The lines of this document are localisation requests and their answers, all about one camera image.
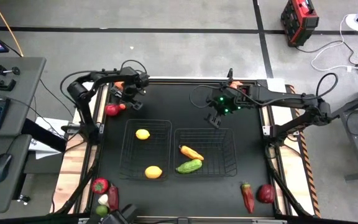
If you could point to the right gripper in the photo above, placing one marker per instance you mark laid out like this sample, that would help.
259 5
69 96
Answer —
225 101

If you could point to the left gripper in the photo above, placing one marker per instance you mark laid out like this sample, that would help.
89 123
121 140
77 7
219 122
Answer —
134 84

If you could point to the small red green fruit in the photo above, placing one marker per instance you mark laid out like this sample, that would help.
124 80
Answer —
122 106

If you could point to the orange fruit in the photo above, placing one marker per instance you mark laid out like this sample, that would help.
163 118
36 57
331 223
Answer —
119 85

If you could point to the yellow lemon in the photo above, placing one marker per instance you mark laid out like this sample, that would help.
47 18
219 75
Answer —
142 134
153 172

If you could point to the green cucumber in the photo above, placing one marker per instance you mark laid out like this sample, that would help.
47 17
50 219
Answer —
189 166

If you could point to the red chili pepper green stem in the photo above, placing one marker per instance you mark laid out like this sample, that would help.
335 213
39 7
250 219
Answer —
248 198

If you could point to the round red fruit green calyx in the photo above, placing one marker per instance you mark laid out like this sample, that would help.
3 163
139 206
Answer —
100 186

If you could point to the dark maroon apple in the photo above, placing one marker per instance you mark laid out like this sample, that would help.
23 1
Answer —
266 193

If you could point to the dark purple eggplant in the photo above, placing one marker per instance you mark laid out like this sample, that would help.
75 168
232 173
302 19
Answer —
113 198

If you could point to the white garlic bulb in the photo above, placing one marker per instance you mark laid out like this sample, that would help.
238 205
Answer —
103 200

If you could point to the green lime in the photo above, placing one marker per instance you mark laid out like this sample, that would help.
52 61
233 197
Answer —
101 211

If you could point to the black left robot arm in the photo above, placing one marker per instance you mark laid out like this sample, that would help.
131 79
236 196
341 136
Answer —
79 90

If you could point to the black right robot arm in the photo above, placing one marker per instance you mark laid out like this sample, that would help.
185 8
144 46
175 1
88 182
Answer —
291 99

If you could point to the white papers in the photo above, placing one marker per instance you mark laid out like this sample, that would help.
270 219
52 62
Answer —
42 152

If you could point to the grey desk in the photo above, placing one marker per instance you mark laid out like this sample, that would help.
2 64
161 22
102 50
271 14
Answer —
23 99

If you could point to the orange black hazard tape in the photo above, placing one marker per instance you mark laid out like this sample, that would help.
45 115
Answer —
308 165

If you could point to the black boxy device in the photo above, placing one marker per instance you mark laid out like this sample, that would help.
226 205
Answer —
120 214

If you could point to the red black toolbox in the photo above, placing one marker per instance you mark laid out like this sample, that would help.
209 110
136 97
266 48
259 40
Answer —
300 21

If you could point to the black computer mouse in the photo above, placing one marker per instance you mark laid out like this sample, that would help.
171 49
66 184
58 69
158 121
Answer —
1 166

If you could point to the black caster knob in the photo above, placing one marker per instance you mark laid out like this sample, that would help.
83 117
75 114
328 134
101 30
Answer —
23 198

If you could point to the black table frame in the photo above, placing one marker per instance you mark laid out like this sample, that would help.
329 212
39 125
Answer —
182 82

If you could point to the black clip post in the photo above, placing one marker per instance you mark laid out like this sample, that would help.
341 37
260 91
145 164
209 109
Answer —
230 74

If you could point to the white metal bracket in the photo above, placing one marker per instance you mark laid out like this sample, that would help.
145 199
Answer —
266 130

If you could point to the silver metal bracket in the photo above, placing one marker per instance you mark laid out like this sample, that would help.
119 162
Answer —
84 220
269 221

